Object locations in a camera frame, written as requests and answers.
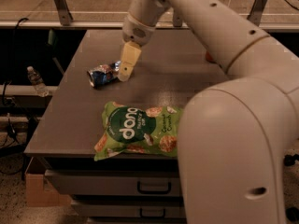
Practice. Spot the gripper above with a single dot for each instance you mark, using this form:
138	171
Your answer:
136	33

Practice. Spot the blue silver redbull can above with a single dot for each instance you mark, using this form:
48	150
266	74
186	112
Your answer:
103	74

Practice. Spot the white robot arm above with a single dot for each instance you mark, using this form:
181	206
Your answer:
231	136

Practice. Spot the red coca-cola can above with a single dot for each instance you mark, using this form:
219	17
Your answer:
209	57

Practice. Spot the green snack chips bag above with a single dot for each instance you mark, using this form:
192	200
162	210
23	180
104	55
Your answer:
127	129

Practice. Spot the clear plastic water bottle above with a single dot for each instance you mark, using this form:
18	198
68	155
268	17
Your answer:
37	81

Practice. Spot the upper grey drawer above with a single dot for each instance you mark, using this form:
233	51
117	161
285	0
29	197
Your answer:
115	183

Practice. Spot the grey drawer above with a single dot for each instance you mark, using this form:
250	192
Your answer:
115	183
131	208

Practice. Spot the lower grey drawer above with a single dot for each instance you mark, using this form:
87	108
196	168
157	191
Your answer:
131	208

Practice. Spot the cardboard box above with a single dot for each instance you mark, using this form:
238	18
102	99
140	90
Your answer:
39	192

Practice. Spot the middle metal bracket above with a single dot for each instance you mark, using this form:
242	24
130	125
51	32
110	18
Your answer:
177	20

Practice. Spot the metal bracket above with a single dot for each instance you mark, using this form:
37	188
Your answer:
177	20
64	14
256	12

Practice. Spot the left metal bracket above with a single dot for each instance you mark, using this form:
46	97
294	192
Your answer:
64	14

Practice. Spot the green handled tool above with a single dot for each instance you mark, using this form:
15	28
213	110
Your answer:
52	45

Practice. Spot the right metal bracket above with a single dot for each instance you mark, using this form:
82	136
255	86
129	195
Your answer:
256	12

